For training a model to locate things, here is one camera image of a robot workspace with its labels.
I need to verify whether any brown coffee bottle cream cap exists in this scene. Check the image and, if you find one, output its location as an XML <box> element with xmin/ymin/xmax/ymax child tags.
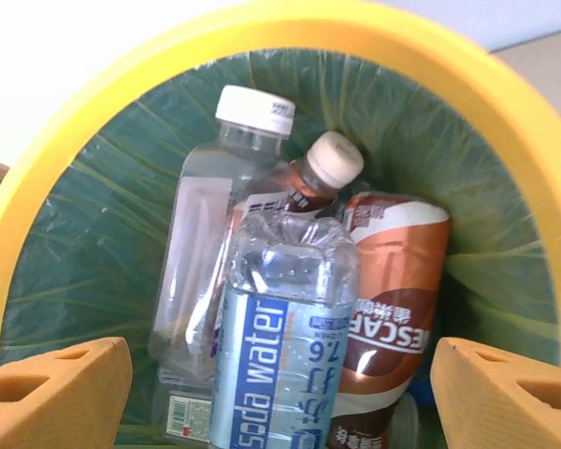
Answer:
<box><xmin>233</xmin><ymin>130</ymin><xmax>366</xmax><ymax>225</ymax></box>

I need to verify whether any crushed brown coffee bottle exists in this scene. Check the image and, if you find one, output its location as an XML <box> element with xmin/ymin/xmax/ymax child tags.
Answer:
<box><xmin>326</xmin><ymin>190</ymin><xmax>453</xmax><ymax>449</ymax></box>

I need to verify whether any soda water bottle pale label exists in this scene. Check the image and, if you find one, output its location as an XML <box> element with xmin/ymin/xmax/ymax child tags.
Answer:
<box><xmin>209</xmin><ymin>217</ymin><xmax>359</xmax><ymax>449</ymax></box>

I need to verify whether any yellow-green bin liner bag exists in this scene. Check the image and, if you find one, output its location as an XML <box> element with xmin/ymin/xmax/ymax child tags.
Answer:
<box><xmin>0</xmin><ymin>49</ymin><xmax>560</xmax><ymax>449</ymax></box>

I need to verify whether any blue bin yellow rim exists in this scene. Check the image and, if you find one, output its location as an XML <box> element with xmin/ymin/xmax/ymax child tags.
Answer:
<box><xmin>0</xmin><ymin>0</ymin><xmax>561</xmax><ymax>375</ymax></box>

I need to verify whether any clear water bottle blue label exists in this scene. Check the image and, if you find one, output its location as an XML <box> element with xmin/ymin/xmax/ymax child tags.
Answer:
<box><xmin>404</xmin><ymin>373</ymin><xmax>439</xmax><ymax>408</ymax></box>

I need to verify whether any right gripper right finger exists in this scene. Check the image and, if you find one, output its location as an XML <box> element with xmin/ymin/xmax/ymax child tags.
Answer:
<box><xmin>429</xmin><ymin>337</ymin><xmax>561</xmax><ymax>449</ymax></box>

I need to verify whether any clear juice bottle white label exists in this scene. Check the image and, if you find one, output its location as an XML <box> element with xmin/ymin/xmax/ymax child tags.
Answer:
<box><xmin>147</xmin><ymin>84</ymin><xmax>296</xmax><ymax>380</ymax></box>

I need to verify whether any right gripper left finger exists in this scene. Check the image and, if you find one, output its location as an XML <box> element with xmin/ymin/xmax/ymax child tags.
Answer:
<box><xmin>0</xmin><ymin>336</ymin><xmax>135</xmax><ymax>449</ymax></box>

